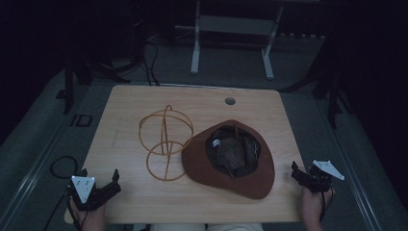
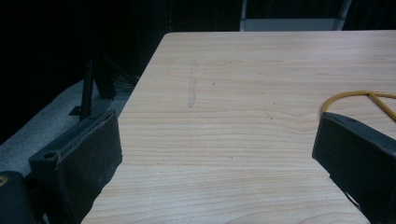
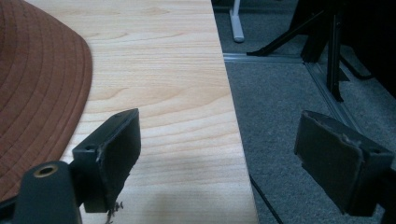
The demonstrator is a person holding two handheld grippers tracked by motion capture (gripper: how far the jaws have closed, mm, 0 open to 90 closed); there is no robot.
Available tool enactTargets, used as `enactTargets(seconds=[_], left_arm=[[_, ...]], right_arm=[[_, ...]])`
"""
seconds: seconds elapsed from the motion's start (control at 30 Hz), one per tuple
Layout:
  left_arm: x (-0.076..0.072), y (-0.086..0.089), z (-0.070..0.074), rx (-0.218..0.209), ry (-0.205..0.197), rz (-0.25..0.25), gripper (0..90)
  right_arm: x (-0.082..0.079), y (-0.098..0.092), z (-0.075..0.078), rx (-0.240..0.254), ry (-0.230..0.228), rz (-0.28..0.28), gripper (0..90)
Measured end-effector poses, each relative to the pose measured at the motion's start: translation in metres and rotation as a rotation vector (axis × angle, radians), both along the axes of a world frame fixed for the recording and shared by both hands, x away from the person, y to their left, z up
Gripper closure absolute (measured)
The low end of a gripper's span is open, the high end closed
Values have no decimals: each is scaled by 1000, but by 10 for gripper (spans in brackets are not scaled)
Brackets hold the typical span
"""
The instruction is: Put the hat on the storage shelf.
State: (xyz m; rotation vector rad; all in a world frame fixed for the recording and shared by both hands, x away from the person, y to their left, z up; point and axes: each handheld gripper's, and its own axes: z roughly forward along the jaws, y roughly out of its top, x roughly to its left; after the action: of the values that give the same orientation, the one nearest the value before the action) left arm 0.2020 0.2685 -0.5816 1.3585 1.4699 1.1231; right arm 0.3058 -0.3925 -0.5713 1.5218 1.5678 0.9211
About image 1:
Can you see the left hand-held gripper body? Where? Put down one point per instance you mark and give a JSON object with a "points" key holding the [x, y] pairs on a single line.
{"points": [[84, 190]]}

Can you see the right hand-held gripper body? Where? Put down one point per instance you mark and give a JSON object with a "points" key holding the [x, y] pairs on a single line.
{"points": [[317, 178]]}

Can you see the brown felt hat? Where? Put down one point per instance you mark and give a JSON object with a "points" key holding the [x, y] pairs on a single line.
{"points": [[198, 160]]}

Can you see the person's left hand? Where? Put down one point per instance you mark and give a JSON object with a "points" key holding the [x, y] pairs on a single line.
{"points": [[91, 218]]}

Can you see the black tripod stand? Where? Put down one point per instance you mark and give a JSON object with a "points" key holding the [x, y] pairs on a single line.
{"points": [[333, 96], [69, 80]]}

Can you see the black rectangular floor bracket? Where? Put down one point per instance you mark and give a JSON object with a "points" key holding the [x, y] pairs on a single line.
{"points": [[81, 120]]}

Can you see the white metal desk frame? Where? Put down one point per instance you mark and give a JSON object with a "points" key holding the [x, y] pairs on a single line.
{"points": [[231, 24]]}

